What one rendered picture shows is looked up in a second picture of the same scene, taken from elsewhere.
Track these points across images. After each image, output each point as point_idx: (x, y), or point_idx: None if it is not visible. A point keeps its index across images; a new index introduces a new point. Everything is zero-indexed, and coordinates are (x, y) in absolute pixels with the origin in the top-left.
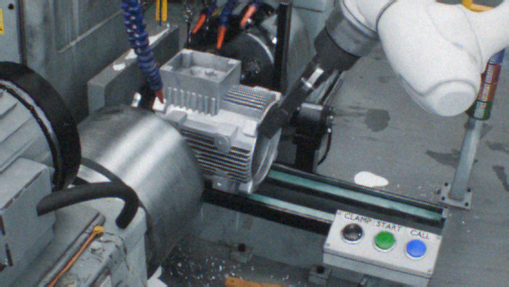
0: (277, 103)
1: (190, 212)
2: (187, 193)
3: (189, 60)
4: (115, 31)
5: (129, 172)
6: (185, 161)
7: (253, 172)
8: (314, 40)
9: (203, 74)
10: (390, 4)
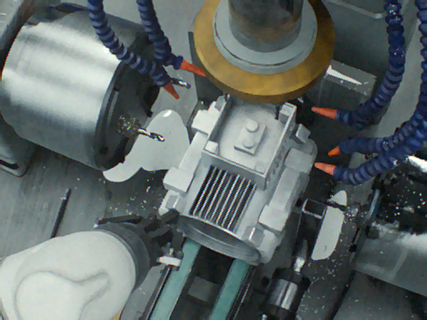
0: (151, 216)
1: (67, 154)
2: (63, 144)
3: (282, 117)
4: (354, 22)
5: (26, 78)
6: (78, 132)
7: (223, 237)
8: (123, 222)
9: (248, 136)
10: (1, 261)
